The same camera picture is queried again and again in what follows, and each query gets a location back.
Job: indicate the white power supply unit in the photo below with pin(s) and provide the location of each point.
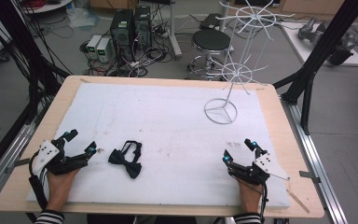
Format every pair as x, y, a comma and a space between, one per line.
92, 46
103, 49

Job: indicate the black metal frame post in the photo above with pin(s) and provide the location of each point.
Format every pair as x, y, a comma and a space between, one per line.
28, 46
323, 46

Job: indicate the black and grey robot part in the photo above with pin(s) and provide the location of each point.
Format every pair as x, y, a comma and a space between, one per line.
341, 53

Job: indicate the metal table clamp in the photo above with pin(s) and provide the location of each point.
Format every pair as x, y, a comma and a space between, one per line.
309, 176
17, 165

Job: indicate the aluminium rail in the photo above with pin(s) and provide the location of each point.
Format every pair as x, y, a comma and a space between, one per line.
317, 161
9, 155

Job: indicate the black round stool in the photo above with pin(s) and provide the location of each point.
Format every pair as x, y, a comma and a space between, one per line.
211, 39

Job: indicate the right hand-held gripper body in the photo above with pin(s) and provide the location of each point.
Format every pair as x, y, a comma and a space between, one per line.
254, 171

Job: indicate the black computer tower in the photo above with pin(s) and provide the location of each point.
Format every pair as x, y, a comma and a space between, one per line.
121, 28
143, 25

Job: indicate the white floor board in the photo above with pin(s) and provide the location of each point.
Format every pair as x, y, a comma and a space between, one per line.
304, 53

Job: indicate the white round table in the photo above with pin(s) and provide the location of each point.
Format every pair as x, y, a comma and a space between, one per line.
46, 6

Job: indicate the flat black device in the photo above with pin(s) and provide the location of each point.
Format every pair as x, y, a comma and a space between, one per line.
211, 21

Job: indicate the clear plastic bag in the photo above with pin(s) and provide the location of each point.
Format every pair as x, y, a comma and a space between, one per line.
82, 17

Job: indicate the thin wooden stick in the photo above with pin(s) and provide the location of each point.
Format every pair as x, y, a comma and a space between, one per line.
298, 201

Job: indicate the person's right hand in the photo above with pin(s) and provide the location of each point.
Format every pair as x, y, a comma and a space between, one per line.
250, 193

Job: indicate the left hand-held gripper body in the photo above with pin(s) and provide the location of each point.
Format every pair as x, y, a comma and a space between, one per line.
48, 155

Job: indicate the white foam mat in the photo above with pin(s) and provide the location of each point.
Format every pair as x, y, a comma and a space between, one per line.
167, 124

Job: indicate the black bow tie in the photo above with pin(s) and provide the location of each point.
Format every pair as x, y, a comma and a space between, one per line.
127, 165

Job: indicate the grey table leg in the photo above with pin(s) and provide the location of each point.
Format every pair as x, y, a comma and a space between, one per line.
174, 31

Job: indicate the person's left hand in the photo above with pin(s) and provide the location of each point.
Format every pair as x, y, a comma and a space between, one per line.
60, 185

